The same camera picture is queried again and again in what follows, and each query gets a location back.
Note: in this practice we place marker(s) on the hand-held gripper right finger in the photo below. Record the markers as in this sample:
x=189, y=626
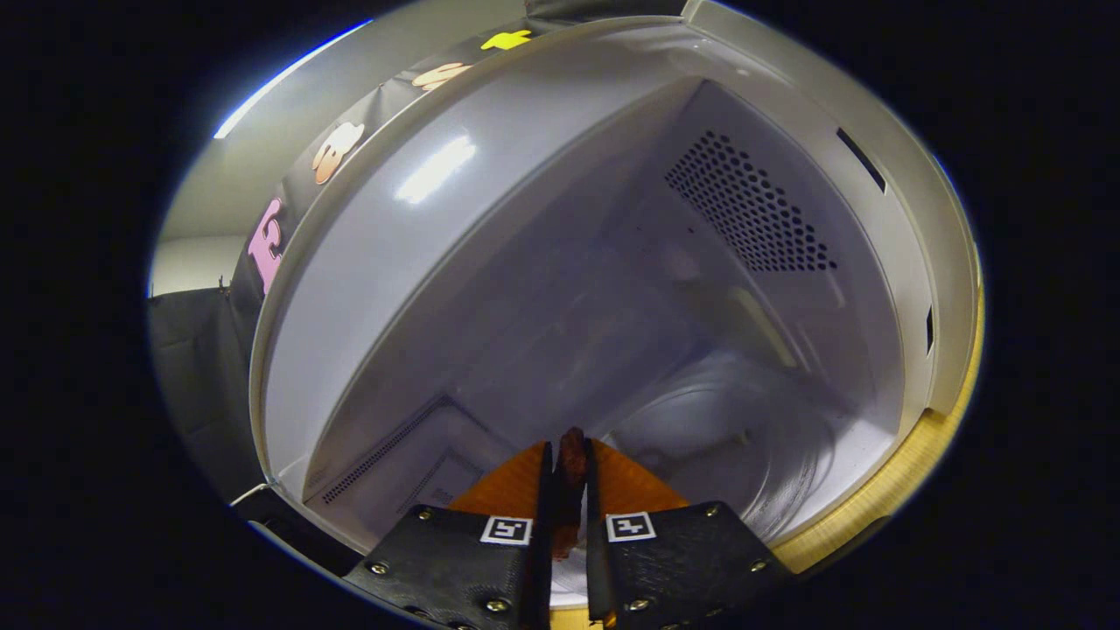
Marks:
x=595, y=525

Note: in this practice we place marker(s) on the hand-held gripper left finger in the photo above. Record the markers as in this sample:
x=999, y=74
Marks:
x=542, y=525

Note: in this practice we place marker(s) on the brown fried meat piece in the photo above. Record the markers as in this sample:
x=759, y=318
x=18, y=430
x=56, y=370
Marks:
x=570, y=464

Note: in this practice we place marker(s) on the white toaster oven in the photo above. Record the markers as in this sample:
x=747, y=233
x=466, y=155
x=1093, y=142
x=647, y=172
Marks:
x=525, y=262

